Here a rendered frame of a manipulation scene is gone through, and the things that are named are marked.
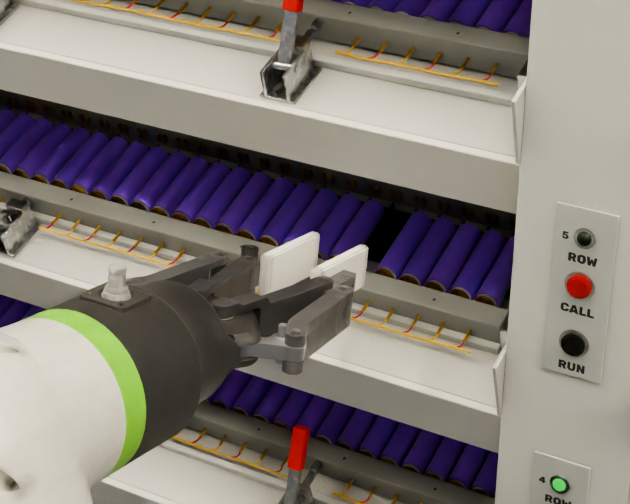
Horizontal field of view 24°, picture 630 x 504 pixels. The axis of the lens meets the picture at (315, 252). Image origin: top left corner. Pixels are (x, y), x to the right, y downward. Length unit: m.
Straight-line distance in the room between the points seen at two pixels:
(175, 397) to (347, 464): 0.45
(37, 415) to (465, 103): 0.41
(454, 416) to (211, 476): 0.28
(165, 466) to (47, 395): 0.59
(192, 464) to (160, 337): 0.50
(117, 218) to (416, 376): 0.29
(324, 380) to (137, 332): 0.34
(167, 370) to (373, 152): 0.27
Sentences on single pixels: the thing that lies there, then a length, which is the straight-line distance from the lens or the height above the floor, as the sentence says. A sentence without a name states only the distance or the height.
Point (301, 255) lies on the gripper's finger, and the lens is 0.99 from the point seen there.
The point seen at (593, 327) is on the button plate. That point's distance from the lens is 0.95.
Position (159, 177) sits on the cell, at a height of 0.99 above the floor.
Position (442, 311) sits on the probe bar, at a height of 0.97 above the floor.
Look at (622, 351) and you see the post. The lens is 0.95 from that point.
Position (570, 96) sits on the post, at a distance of 0.89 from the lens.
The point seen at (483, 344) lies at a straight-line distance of 1.05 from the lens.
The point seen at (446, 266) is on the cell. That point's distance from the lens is 1.08.
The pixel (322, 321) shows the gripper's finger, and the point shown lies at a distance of 0.88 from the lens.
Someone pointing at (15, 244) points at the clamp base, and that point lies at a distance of 1.22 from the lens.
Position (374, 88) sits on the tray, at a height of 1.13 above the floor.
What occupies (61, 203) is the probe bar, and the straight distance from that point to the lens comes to 1.21.
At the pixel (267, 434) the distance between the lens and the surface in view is 1.23.
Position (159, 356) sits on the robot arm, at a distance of 0.76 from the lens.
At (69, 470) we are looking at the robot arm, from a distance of 0.69.
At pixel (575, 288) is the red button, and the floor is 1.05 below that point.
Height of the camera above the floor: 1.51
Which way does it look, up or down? 29 degrees down
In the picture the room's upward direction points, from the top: straight up
